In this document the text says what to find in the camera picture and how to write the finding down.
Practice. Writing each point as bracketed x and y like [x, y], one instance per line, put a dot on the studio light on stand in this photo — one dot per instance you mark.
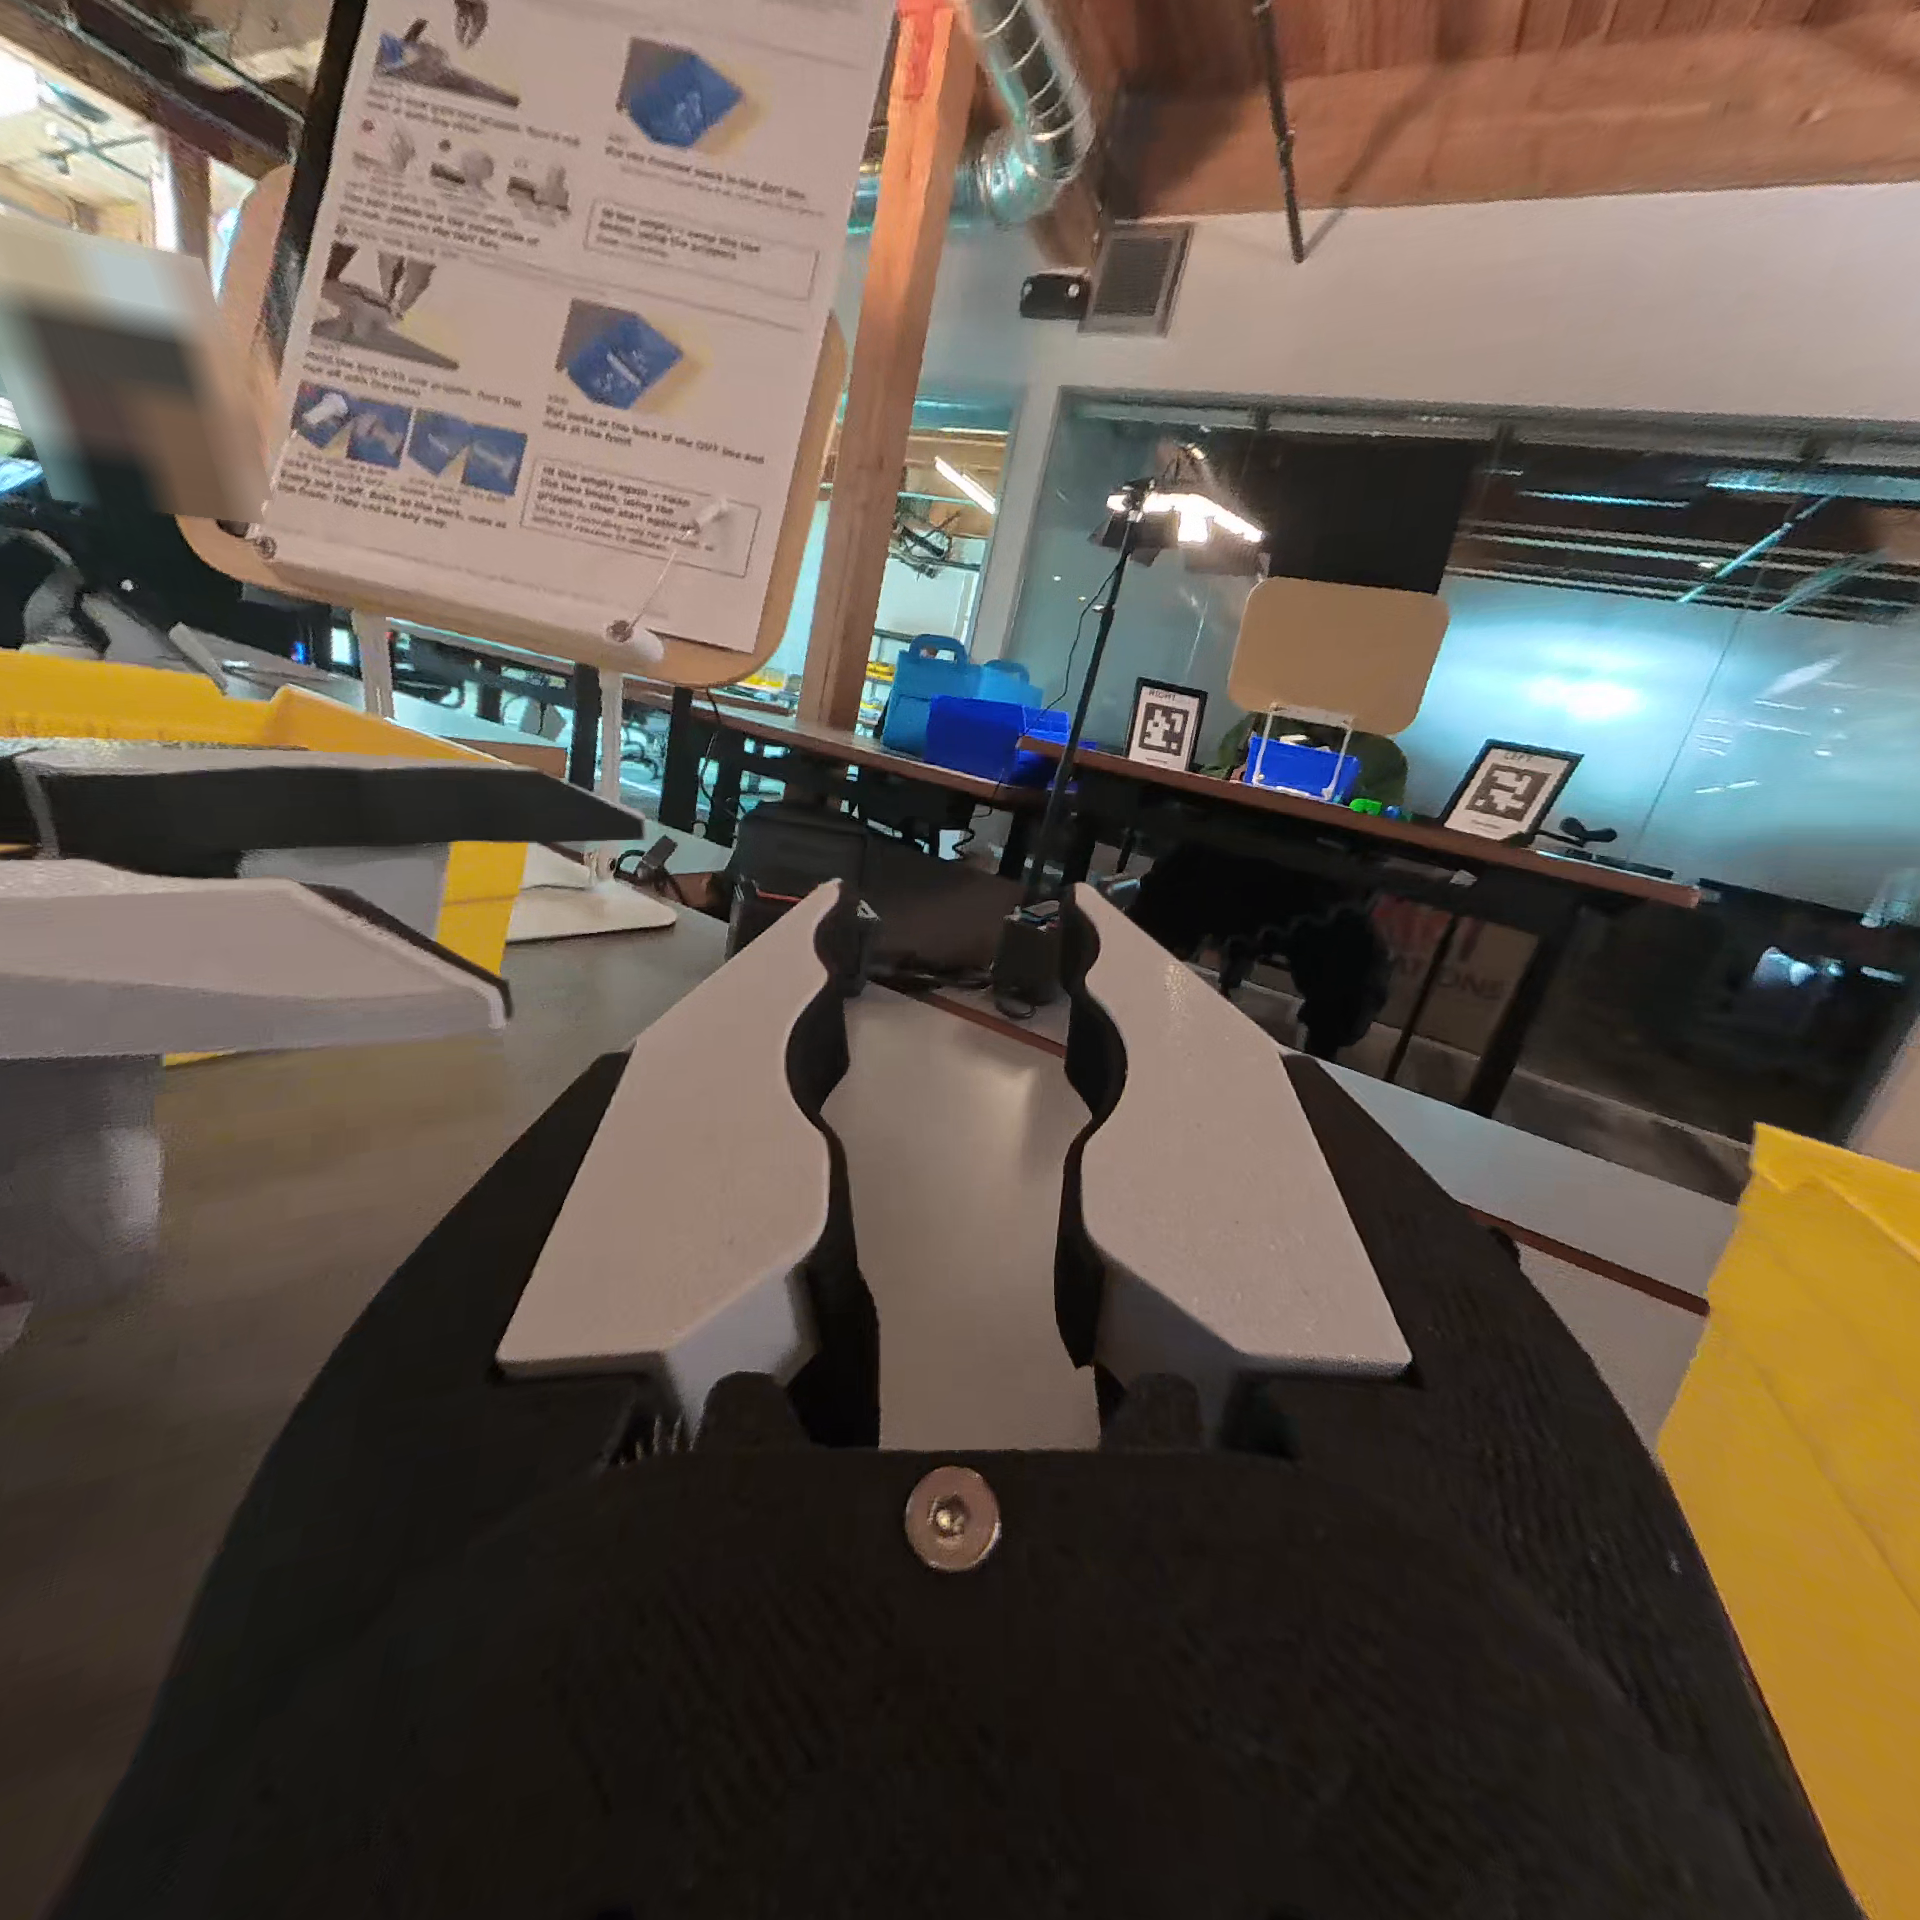
[1186, 517]

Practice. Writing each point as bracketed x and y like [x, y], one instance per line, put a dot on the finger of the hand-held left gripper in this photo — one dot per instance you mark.
[226, 961]
[301, 809]

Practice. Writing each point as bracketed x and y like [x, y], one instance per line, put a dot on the glass partition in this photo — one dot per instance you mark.
[1652, 674]

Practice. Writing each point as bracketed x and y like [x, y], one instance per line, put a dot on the framed marker tag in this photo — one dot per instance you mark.
[1512, 792]
[1167, 725]

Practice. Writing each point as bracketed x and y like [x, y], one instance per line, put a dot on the black hanging rod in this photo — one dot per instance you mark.
[1278, 135]

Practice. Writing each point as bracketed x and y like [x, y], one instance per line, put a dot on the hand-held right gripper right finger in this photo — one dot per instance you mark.
[1230, 1185]

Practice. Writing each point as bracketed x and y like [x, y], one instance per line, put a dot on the wooden support post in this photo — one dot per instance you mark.
[886, 450]

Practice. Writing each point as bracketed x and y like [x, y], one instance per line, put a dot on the wooden display board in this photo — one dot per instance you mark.
[822, 480]

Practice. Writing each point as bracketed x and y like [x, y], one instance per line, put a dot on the small blue plastic bin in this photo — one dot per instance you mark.
[1301, 768]

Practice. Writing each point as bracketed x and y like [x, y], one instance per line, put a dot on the wall vent grille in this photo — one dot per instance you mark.
[1136, 277]

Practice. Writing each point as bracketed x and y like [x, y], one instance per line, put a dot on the beige board on stand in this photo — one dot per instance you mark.
[1335, 651]

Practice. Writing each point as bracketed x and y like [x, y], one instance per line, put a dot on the printed instruction sheet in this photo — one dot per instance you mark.
[599, 376]

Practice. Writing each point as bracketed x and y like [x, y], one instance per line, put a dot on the blue plastic tote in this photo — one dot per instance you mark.
[954, 674]

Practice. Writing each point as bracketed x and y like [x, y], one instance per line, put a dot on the black electronic device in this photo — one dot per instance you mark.
[797, 886]

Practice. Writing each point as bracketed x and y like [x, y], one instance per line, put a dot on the white board stand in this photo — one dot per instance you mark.
[599, 907]

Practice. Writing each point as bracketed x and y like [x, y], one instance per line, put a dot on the silver ventilation duct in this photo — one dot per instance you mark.
[1037, 149]

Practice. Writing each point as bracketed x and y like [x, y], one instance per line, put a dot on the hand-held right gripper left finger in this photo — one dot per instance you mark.
[691, 1185]

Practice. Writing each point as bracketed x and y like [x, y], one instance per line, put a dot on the cardboard box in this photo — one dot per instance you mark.
[1464, 983]

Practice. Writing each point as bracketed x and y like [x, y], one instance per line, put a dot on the yellow plastic bin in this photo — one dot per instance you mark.
[482, 902]
[1815, 1501]

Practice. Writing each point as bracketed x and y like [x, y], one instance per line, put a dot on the black wall camera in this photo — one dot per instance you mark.
[1054, 294]

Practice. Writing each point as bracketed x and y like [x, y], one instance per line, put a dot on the black office chair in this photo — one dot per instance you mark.
[1277, 945]

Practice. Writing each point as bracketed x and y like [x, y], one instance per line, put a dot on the wooden office desk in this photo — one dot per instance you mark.
[780, 734]
[1500, 867]

